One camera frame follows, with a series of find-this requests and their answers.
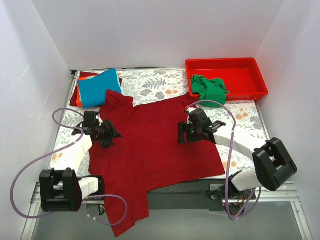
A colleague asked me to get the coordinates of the orange folded t-shirt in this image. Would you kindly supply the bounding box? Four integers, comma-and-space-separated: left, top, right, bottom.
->
70, 85, 83, 107

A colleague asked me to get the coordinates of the blue folded t-shirt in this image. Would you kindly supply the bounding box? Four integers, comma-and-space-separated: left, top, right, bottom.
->
76, 68, 123, 109

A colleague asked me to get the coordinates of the green t-shirt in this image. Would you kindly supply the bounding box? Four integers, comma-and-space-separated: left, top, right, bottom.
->
190, 74, 230, 105

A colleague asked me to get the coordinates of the red plastic bin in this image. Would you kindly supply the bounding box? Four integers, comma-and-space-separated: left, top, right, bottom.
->
185, 57, 269, 101

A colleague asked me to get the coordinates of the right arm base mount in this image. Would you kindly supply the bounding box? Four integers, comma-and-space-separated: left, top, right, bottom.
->
205, 184, 251, 200

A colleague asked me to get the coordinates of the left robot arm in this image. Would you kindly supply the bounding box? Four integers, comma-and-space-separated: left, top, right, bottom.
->
39, 111, 122, 213

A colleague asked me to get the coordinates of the aluminium frame rail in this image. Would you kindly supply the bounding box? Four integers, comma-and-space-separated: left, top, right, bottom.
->
31, 181, 301, 205

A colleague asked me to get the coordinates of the dark red folded t-shirt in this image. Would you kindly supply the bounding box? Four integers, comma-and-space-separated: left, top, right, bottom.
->
69, 71, 123, 109

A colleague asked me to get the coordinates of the floral patterned table mat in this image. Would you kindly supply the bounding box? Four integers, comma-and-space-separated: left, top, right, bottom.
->
49, 69, 269, 177

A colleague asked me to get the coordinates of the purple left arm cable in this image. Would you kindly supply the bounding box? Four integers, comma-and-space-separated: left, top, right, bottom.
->
9, 107, 129, 226

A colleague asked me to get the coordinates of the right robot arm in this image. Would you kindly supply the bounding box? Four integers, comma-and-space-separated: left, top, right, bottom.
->
177, 107, 298, 196

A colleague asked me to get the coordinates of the dark red t-shirt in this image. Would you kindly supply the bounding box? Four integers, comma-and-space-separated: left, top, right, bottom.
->
89, 90, 225, 237
69, 71, 123, 109

